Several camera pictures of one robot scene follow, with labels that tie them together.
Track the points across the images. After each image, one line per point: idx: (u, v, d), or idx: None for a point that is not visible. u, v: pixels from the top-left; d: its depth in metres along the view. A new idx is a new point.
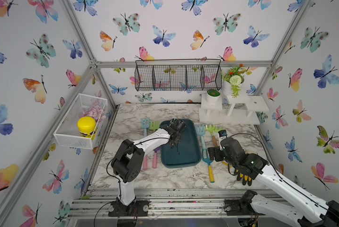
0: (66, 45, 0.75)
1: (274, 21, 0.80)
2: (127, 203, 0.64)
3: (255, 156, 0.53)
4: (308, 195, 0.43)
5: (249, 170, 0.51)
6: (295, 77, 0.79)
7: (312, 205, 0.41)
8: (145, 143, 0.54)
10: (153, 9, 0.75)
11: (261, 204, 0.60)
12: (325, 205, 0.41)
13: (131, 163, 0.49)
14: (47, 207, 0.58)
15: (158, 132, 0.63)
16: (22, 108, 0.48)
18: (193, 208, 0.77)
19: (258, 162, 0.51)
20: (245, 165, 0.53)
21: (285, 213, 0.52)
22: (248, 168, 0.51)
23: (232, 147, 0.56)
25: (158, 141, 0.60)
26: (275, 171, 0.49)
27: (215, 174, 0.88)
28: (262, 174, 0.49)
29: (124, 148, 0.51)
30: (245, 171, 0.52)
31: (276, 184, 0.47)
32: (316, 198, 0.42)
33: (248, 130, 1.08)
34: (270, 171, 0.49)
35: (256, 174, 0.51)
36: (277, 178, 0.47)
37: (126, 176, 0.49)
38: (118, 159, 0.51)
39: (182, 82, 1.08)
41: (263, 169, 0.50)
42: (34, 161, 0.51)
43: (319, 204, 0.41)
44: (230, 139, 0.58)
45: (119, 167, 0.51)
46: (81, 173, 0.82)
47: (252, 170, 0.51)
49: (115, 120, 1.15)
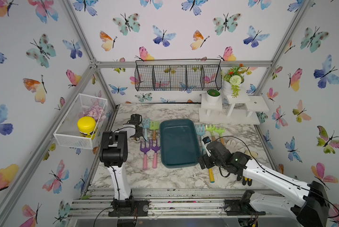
0: (66, 45, 0.75)
1: (274, 21, 0.78)
2: (128, 194, 0.66)
3: (240, 154, 0.57)
4: (291, 180, 0.45)
5: (235, 168, 0.54)
6: (295, 77, 0.79)
7: (295, 188, 0.43)
8: None
10: (153, 9, 0.75)
11: (259, 201, 0.61)
12: (307, 187, 0.43)
13: (120, 144, 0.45)
14: (47, 207, 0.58)
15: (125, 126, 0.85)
16: (22, 109, 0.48)
18: (193, 208, 0.77)
19: (242, 159, 0.55)
20: (231, 163, 0.56)
21: (279, 204, 0.53)
22: (234, 166, 0.54)
23: (216, 149, 0.59)
25: (129, 130, 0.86)
26: (258, 164, 0.52)
27: (215, 174, 0.88)
28: (246, 169, 0.52)
29: (107, 136, 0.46)
30: (232, 169, 0.55)
31: (260, 175, 0.49)
32: (298, 182, 0.45)
33: (248, 130, 1.08)
34: (252, 164, 0.52)
35: (242, 170, 0.53)
36: (260, 170, 0.50)
37: (120, 159, 0.56)
38: (105, 148, 0.56)
39: (182, 82, 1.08)
41: (247, 164, 0.53)
42: (35, 160, 0.52)
43: (301, 187, 0.43)
44: (214, 143, 0.61)
45: (111, 155, 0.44)
46: (81, 173, 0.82)
47: (238, 167, 0.54)
49: (115, 120, 1.15)
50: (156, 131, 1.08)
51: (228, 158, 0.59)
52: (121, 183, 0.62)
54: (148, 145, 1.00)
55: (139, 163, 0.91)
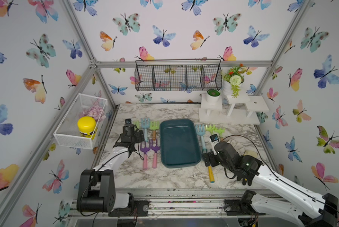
0: (66, 45, 0.75)
1: (274, 21, 0.78)
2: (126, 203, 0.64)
3: (250, 158, 0.54)
4: (305, 191, 0.44)
5: (245, 173, 0.51)
6: (295, 77, 0.79)
7: (310, 200, 0.42)
8: (108, 163, 0.50)
10: (153, 9, 0.75)
11: (262, 204, 0.60)
12: (321, 199, 0.42)
13: (103, 190, 0.44)
14: (47, 207, 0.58)
15: (116, 150, 0.60)
16: (22, 108, 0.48)
18: (193, 208, 0.77)
19: (253, 164, 0.52)
20: (241, 168, 0.53)
21: (285, 210, 0.52)
22: (245, 171, 0.51)
23: (227, 152, 0.56)
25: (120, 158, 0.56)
26: (271, 171, 0.49)
27: (215, 174, 0.88)
28: (259, 175, 0.49)
29: (87, 182, 0.44)
30: (242, 174, 0.52)
31: (273, 183, 0.47)
32: (313, 193, 0.43)
33: (248, 130, 1.08)
34: (265, 171, 0.49)
35: (253, 176, 0.51)
36: (273, 178, 0.48)
37: (103, 206, 0.43)
38: (84, 195, 0.43)
39: (182, 82, 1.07)
41: (259, 170, 0.50)
42: (35, 160, 0.52)
43: (316, 198, 0.42)
44: (224, 144, 0.57)
45: (91, 203, 0.43)
46: (81, 173, 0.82)
47: (248, 172, 0.51)
49: (115, 120, 1.15)
50: (156, 131, 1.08)
51: (238, 162, 0.56)
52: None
54: (147, 145, 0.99)
55: (139, 163, 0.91)
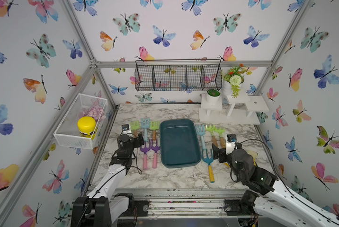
0: (66, 45, 0.75)
1: (274, 21, 0.78)
2: (126, 206, 0.64)
3: (264, 171, 0.53)
4: (320, 210, 0.44)
5: (259, 187, 0.50)
6: (295, 77, 0.79)
7: (325, 221, 0.42)
8: (102, 189, 0.47)
10: (153, 9, 0.75)
11: (266, 209, 0.60)
12: (336, 220, 0.42)
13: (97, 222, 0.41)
14: (47, 207, 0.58)
15: (112, 170, 0.57)
16: (22, 108, 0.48)
18: (193, 208, 0.77)
19: (267, 178, 0.50)
20: (255, 182, 0.51)
21: (293, 221, 0.52)
22: (258, 185, 0.50)
23: (246, 164, 0.52)
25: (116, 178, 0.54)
26: (286, 187, 0.48)
27: (215, 174, 0.88)
28: (274, 191, 0.48)
29: (80, 212, 0.41)
30: (256, 187, 0.51)
31: (288, 200, 0.47)
32: (328, 213, 0.43)
33: (248, 130, 1.08)
34: (280, 187, 0.48)
35: (267, 190, 0.50)
36: (288, 194, 0.47)
37: None
38: (78, 225, 0.41)
39: (182, 82, 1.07)
41: (274, 186, 0.49)
42: (35, 160, 0.51)
43: (331, 219, 0.42)
44: (245, 155, 0.51)
45: None
46: (81, 173, 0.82)
47: (263, 187, 0.50)
49: (115, 120, 1.15)
50: (156, 131, 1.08)
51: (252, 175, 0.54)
52: (115, 212, 0.54)
54: (147, 145, 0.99)
55: (139, 163, 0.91)
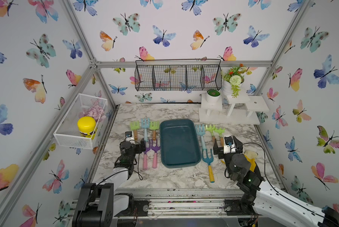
0: (66, 45, 0.75)
1: (274, 21, 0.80)
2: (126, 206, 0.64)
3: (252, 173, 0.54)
4: (305, 205, 0.47)
5: (248, 188, 0.56)
6: (295, 77, 0.79)
7: (309, 213, 0.45)
8: (109, 178, 0.52)
10: (153, 9, 0.75)
11: (265, 207, 0.60)
12: (321, 212, 0.44)
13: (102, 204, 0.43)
14: (47, 207, 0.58)
15: (116, 169, 0.61)
16: (22, 108, 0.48)
18: (193, 208, 0.77)
19: (255, 180, 0.57)
20: (245, 184, 0.57)
21: (291, 220, 0.52)
22: (247, 187, 0.56)
23: (245, 169, 0.54)
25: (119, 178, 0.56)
26: (272, 186, 0.54)
27: (215, 174, 0.88)
28: (260, 190, 0.54)
29: (86, 196, 0.44)
30: (245, 188, 0.57)
31: (273, 197, 0.51)
32: (312, 207, 0.46)
33: (248, 130, 1.08)
34: (266, 187, 0.54)
35: (255, 191, 0.56)
36: (273, 192, 0.52)
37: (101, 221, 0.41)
38: (81, 210, 0.42)
39: (182, 82, 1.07)
41: (261, 186, 0.55)
42: (35, 160, 0.51)
43: (316, 212, 0.45)
44: (245, 161, 0.54)
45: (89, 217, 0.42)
46: (81, 173, 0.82)
47: (251, 188, 0.56)
49: (115, 120, 1.15)
50: (156, 131, 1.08)
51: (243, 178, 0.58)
52: (115, 208, 0.54)
54: (147, 145, 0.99)
55: (139, 163, 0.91)
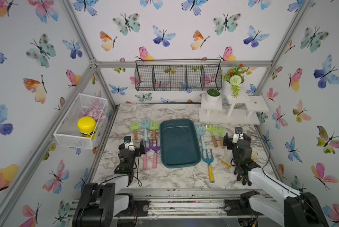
0: (66, 45, 0.75)
1: (274, 21, 0.78)
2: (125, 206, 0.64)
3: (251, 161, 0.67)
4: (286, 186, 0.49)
5: (243, 172, 0.63)
6: (295, 77, 0.79)
7: (283, 190, 0.48)
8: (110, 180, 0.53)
10: (153, 9, 0.75)
11: (258, 200, 0.62)
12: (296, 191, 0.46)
13: (102, 202, 0.44)
14: (47, 207, 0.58)
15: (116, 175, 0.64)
16: (22, 108, 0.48)
18: (193, 208, 0.77)
19: (252, 165, 0.63)
20: (242, 167, 0.64)
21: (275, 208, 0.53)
22: (243, 170, 0.63)
23: (244, 151, 0.64)
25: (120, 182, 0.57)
26: (262, 170, 0.59)
27: (215, 174, 0.88)
28: (250, 171, 0.61)
29: (88, 195, 0.45)
30: (241, 171, 0.65)
31: (260, 178, 0.56)
32: (291, 187, 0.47)
33: (248, 130, 1.08)
34: (257, 170, 0.59)
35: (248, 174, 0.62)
36: (261, 173, 0.57)
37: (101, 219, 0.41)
38: (83, 208, 0.43)
39: (182, 82, 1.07)
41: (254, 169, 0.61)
42: (35, 160, 0.51)
43: (291, 190, 0.47)
44: (247, 145, 0.63)
45: (88, 215, 0.42)
46: (81, 173, 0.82)
47: (245, 172, 0.63)
49: (115, 120, 1.15)
50: (156, 131, 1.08)
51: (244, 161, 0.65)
52: (115, 207, 0.54)
54: (147, 145, 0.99)
55: (139, 163, 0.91)
